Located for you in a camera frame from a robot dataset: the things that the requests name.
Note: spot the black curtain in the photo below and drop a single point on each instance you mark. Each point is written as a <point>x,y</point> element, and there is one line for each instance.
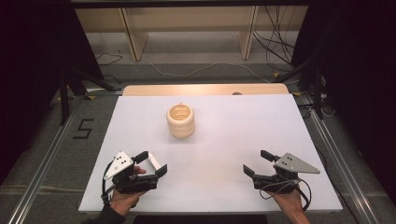
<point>364,77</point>
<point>31,62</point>

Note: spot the dark round table grommet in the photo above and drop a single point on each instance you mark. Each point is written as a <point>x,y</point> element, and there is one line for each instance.
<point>236,93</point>

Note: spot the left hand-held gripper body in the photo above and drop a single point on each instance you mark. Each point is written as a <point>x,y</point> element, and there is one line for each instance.
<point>135,183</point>

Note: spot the person's right hand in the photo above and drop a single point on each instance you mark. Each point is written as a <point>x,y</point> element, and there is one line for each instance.
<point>288,202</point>

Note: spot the white plastic piece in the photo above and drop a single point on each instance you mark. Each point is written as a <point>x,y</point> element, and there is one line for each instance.
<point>154,160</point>

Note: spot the white table board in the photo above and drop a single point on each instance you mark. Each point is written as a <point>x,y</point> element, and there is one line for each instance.
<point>218,155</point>

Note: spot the beige ribbed wooden cup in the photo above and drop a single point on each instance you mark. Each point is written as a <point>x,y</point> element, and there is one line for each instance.
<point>180,123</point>

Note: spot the black tripod stand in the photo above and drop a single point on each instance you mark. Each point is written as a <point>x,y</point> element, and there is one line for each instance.
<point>63,99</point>
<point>317,93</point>

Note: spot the person's left hand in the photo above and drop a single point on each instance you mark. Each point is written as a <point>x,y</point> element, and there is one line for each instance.
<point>124,200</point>

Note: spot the light wooden bench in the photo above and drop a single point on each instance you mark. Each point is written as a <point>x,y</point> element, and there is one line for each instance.
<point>137,37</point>

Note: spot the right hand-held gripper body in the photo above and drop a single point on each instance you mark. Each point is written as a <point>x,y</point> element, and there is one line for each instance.
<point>281,177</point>

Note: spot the light wooden table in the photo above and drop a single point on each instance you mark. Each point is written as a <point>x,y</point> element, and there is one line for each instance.
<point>199,89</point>

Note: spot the aluminium floor rail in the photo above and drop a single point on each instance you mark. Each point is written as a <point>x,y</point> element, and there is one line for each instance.
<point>40,174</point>
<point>342,174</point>

